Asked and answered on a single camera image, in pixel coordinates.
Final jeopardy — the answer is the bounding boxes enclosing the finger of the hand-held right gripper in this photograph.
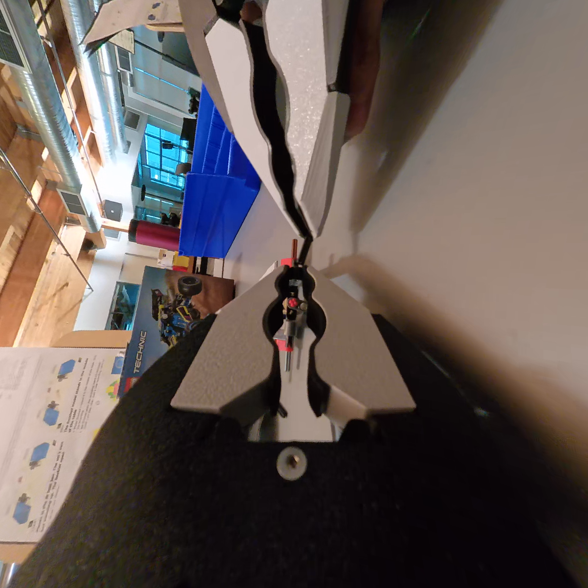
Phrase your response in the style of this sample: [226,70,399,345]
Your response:
[263,0,353,238]
[178,0,315,244]

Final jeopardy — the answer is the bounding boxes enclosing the blue wall screen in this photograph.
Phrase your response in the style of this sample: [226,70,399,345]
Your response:
[107,281,141,332]

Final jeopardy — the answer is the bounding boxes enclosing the slim silver air duct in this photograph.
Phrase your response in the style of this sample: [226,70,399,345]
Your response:
[60,0,128,153]

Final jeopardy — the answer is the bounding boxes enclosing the large silver air duct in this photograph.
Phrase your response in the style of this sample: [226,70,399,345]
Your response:
[11,0,102,232]

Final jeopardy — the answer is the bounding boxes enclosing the tagged blue storage bin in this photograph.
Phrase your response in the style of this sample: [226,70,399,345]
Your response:
[178,171,263,258]

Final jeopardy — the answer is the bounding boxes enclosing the hanging tan board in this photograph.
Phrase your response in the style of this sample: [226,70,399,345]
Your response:
[83,0,184,45]

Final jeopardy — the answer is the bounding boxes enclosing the lego set box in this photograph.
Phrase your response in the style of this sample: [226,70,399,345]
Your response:
[117,266,236,399]

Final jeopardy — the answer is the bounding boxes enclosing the grey lego chassis assembly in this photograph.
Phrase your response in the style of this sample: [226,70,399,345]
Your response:
[272,236,314,374]

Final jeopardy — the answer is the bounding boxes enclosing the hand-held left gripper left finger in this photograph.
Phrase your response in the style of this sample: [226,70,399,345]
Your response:
[170,266,288,441]

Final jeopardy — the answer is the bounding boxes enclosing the task instruction poster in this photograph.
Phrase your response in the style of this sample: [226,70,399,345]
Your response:
[0,347,128,545]

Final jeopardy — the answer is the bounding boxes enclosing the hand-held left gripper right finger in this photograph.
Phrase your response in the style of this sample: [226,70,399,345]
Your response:
[302,266,417,438]

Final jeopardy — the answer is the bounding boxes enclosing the maroon water bottle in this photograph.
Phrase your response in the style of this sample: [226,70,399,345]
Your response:
[129,219,181,247]

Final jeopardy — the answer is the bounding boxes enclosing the person's right hand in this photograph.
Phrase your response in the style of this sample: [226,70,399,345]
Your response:
[342,0,386,141]

